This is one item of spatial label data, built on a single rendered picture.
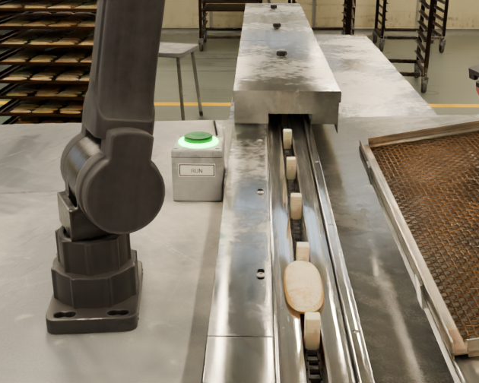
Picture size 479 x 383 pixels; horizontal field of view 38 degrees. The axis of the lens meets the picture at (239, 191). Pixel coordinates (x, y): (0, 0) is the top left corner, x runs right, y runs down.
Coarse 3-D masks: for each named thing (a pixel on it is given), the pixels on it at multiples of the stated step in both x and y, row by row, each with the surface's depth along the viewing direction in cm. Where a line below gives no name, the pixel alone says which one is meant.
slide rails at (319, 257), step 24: (312, 192) 92; (288, 216) 85; (312, 216) 85; (288, 240) 79; (312, 240) 79; (288, 264) 73; (336, 288) 68; (288, 312) 64; (336, 312) 64; (288, 336) 61; (336, 336) 61; (288, 360) 57; (336, 360) 57
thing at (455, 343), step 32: (448, 128) 96; (384, 160) 91; (416, 160) 90; (448, 160) 88; (384, 192) 79; (448, 192) 79; (416, 224) 72; (416, 256) 66; (448, 288) 60; (448, 320) 55
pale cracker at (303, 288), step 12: (300, 264) 71; (312, 264) 72; (288, 276) 69; (300, 276) 69; (312, 276) 69; (288, 288) 67; (300, 288) 66; (312, 288) 66; (288, 300) 66; (300, 300) 65; (312, 300) 65; (300, 312) 64
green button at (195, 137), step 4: (192, 132) 98; (196, 132) 98; (200, 132) 98; (204, 132) 98; (184, 136) 97; (188, 136) 97; (192, 136) 97; (196, 136) 97; (200, 136) 97; (204, 136) 97; (208, 136) 97; (212, 136) 97; (184, 140) 97; (188, 140) 96; (192, 140) 96; (196, 140) 95; (200, 140) 95; (204, 140) 96; (208, 140) 96; (212, 140) 97
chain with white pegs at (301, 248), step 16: (288, 128) 123; (288, 144) 112; (288, 160) 99; (288, 176) 100; (288, 192) 95; (304, 240) 81; (304, 256) 73; (304, 320) 61; (320, 320) 60; (304, 336) 61; (304, 352) 60; (320, 368) 58
